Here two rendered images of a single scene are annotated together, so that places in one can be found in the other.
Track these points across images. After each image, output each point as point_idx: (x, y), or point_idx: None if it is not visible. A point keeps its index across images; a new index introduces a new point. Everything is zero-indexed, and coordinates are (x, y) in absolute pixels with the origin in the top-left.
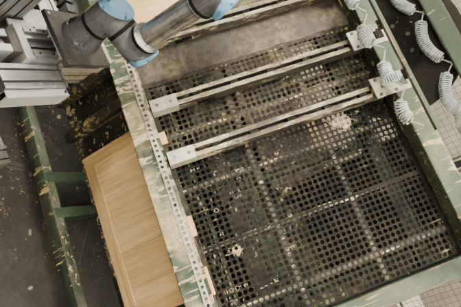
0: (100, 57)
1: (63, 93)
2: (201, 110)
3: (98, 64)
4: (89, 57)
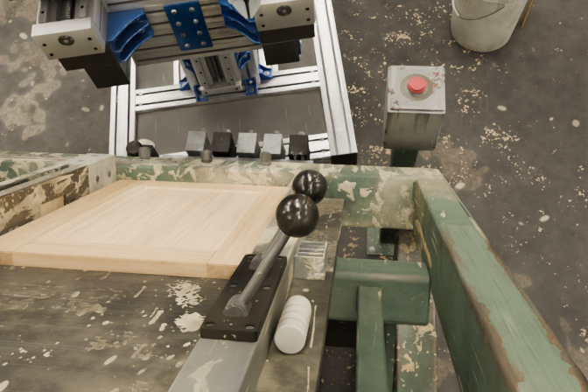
0: None
1: None
2: None
3: None
4: None
